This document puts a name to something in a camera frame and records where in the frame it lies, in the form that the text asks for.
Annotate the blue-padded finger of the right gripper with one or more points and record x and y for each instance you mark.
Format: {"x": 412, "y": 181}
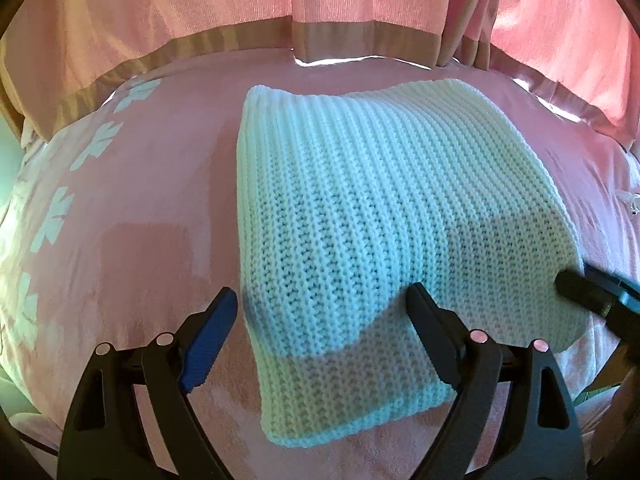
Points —
{"x": 621, "y": 313}

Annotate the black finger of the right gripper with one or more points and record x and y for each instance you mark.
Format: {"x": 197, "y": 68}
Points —
{"x": 612, "y": 282}

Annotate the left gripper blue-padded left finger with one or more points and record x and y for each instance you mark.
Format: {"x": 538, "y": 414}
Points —
{"x": 104, "y": 438}

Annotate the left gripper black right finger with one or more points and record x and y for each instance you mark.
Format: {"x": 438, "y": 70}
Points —
{"x": 539, "y": 436}

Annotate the white red navy knit sweater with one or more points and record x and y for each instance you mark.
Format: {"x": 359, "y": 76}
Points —
{"x": 343, "y": 203}

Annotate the small white object on bed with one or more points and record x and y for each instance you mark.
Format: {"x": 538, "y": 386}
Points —
{"x": 630, "y": 199}

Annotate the pink curtain with tan hem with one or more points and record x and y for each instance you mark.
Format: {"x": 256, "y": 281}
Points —
{"x": 60, "y": 59}

